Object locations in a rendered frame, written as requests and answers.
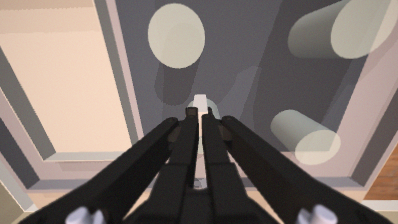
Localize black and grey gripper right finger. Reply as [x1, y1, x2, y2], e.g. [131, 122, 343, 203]
[200, 94, 393, 224]

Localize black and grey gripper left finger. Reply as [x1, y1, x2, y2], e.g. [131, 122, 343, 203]
[17, 95, 201, 224]

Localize pale grey cylinder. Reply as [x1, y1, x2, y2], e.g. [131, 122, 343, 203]
[187, 98, 221, 154]
[271, 110, 341, 165]
[288, 0, 398, 59]
[148, 3, 205, 68]

